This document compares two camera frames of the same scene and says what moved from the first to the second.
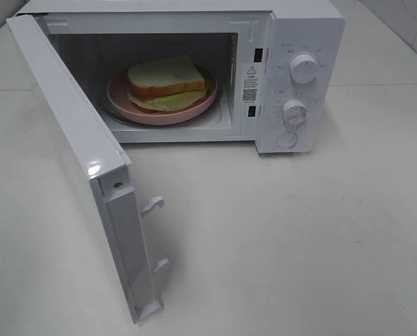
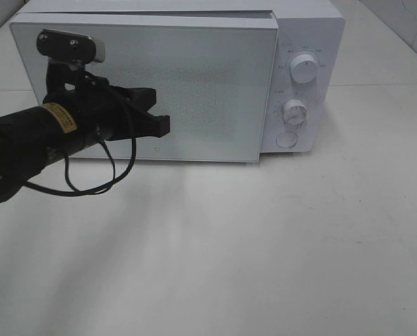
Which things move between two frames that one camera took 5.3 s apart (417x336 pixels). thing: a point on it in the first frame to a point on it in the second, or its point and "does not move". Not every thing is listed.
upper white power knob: (303, 68) does not move
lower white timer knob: (294, 112) does not move
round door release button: (286, 139) does not move
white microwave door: (99, 154) to (213, 73)
